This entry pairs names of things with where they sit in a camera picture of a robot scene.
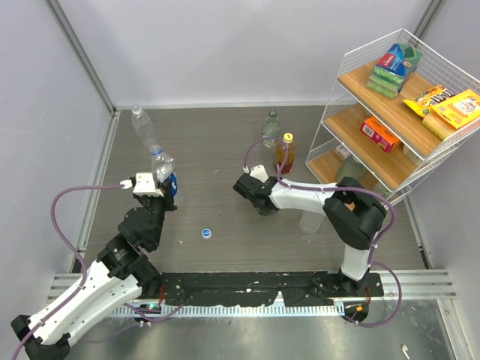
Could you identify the green sponge pack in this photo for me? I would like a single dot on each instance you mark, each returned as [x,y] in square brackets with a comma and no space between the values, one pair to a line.
[392,71]

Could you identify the orange red box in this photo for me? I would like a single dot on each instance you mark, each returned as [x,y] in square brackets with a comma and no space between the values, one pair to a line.
[374,129]

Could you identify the blue label water bottle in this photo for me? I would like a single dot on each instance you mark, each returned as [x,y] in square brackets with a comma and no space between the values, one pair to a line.
[163,167]

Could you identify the yellow candy bag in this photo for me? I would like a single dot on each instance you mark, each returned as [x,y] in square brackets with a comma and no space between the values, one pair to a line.
[423,104]

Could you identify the green grey cup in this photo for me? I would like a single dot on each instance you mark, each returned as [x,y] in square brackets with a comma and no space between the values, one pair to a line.
[352,168]

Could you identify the clear glass on shelf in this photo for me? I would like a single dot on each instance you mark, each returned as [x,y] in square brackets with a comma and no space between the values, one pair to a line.
[382,190]

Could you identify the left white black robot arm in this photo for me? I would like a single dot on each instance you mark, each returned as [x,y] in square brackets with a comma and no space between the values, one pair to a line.
[120,274]

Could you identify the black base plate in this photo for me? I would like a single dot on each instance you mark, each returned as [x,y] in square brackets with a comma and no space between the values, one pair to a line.
[256,289]

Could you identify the clear empty plastic bottle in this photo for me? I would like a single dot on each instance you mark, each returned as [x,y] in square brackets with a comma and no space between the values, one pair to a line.
[144,128]

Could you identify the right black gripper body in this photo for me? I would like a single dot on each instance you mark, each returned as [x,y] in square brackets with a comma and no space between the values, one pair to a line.
[267,211]

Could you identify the blue white bottle cap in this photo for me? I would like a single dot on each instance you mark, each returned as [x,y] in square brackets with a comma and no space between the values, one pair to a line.
[206,233]

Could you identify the white wire shelf rack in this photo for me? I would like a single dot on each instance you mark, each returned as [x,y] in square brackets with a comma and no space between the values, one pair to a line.
[351,102]

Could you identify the small white box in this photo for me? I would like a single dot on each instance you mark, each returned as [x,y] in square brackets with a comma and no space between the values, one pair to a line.
[342,152]

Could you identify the yellow sponge pack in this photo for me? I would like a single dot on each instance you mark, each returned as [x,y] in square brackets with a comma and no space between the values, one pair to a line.
[448,116]

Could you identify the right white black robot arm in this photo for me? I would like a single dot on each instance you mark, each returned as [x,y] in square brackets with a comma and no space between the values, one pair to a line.
[355,213]

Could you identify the clear bottle blue cap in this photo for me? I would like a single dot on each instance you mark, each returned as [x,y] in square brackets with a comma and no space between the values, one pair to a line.
[310,222]

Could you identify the yellow bottle cap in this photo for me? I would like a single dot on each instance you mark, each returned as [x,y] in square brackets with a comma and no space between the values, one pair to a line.
[288,138]

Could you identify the amber tea bottle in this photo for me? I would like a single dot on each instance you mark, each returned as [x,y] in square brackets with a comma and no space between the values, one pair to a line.
[285,156]

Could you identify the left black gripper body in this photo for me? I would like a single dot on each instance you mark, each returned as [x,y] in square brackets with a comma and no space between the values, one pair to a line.
[159,205]

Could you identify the green cap glass bottle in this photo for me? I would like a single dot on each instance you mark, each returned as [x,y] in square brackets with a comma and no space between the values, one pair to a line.
[271,129]

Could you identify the white slotted cable duct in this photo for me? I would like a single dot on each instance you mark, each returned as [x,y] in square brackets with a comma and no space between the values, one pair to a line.
[278,309]

